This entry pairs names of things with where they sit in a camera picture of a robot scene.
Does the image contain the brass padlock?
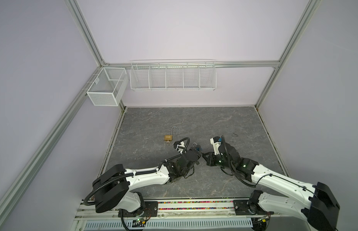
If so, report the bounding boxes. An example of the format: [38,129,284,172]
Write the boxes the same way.
[164,126,178,143]

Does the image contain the blue padlock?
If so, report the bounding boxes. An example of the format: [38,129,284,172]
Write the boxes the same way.
[192,142,202,152]

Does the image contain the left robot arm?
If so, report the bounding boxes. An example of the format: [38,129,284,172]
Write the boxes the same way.
[83,137,202,216]

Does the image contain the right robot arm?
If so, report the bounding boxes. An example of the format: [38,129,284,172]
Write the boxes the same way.
[203,136,340,231]

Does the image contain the white mesh box basket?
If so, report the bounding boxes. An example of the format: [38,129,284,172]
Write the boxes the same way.
[87,67,128,106]

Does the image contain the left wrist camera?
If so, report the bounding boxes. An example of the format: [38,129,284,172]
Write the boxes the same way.
[173,141,186,154]

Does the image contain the white wire shelf basket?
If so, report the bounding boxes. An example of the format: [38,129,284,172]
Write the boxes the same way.
[130,59,217,91]

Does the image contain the white vented cable duct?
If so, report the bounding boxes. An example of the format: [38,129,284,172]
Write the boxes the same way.
[84,218,253,231]

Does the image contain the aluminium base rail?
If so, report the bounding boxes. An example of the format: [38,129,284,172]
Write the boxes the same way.
[73,197,283,222]

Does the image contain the aluminium frame profiles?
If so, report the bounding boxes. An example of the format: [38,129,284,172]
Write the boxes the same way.
[0,1,321,229]

